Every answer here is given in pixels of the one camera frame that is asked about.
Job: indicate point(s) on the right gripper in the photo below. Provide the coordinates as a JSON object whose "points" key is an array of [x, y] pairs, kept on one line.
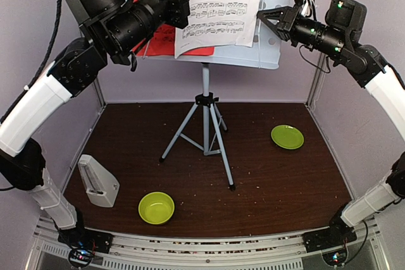
{"points": [[288, 16]]}

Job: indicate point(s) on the white sheet music page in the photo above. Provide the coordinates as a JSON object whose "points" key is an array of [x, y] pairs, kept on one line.
{"points": [[218, 23]]}

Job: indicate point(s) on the red sheet music page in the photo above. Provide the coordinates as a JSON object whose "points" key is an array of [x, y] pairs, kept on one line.
{"points": [[163, 44]]}

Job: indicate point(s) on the white perforated music stand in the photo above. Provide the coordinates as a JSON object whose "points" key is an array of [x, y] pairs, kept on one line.
{"points": [[264, 53]]}

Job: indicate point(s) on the white metronome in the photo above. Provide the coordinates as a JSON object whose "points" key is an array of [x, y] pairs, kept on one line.
{"points": [[100, 185]]}

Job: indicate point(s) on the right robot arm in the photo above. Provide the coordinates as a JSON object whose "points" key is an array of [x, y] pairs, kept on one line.
{"points": [[338, 38]]}

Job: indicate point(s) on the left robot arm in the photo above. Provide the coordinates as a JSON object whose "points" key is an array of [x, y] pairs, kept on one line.
{"points": [[112, 30]]}

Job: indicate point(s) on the green plate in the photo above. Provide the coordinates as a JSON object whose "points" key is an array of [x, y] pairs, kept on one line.
{"points": [[287, 137]]}

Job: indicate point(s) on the green bowl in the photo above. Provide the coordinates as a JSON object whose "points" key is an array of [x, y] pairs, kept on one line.
{"points": [[156, 208]]}

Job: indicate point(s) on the right aluminium frame post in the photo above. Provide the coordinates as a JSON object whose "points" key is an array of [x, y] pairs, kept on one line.
{"points": [[315, 90]]}

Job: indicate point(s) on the aluminium frame post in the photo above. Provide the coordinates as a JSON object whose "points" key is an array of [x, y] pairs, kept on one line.
{"points": [[315, 90], [97, 89]]}

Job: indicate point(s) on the left aluminium frame post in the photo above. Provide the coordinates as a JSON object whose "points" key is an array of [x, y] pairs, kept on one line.
{"points": [[97, 89]]}

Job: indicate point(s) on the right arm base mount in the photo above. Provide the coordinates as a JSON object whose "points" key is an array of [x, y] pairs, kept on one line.
{"points": [[331, 242]]}

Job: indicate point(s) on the aluminium front rail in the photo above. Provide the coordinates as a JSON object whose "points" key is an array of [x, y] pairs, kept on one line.
{"points": [[277, 251]]}

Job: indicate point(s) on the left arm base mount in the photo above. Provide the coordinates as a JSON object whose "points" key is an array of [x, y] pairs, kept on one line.
{"points": [[84, 244]]}

